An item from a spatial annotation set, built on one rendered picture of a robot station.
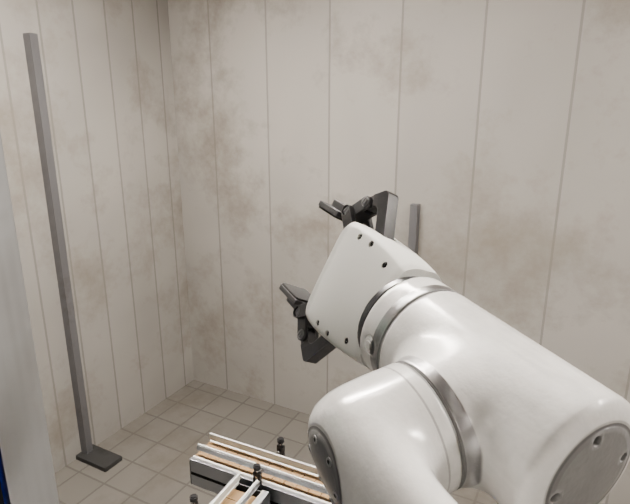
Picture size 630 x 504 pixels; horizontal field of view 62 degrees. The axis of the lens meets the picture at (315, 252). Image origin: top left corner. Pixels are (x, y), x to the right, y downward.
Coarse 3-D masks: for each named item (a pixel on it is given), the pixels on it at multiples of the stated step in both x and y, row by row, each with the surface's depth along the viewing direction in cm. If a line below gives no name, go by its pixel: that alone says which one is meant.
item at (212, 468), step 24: (192, 456) 160; (216, 456) 157; (240, 456) 161; (264, 456) 157; (192, 480) 161; (216, 480) 156; (240, 480) 152; (264, 480) 150; (288, 480) 147; (312, 480) 150
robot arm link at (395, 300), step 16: (400, 288) 36; (416, 288) 36; (432, 288) 36; (448, 288) 37; (384, 304) 36; (400, 304) 35; (368, 320) 36; (384, 320) 35; (368, 336) 36; (368, 352) 36
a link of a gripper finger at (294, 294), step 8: (280, 288) 52; (288, 288) 51; (296, 288) 53; (288, 296) 51; (296, 296) 50; (304, 296) 51; (296, 304) 50; (304, 320) 49; (304, 328) 48; (312, 328) 49; (304, 336) 48
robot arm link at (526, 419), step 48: (384, 336) 35; (432, 336) 32; (480, 336) 30; (432, 384) 28; (480, 384) 28; (528, 384) 27; (576, 384) 26; (480, 432) 27; (528, 432) 25; (576, 432) 24; (624, 432) 26; (480, 480) 27; (528, 480) 24; (576, 480) 25
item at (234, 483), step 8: (232, 480) 145; (256, 480) 145; (224, 488) 142; (232, 488) 147; (240, 488) 150; (248, 488) 148; (256, 488) 143; (192, 496) 135; (216, 496) 139; (224, 496) 141; (232, 496) 144; (240, 496) 144; (248, 496) 140; (256, 496) 148; (264, 496) 144
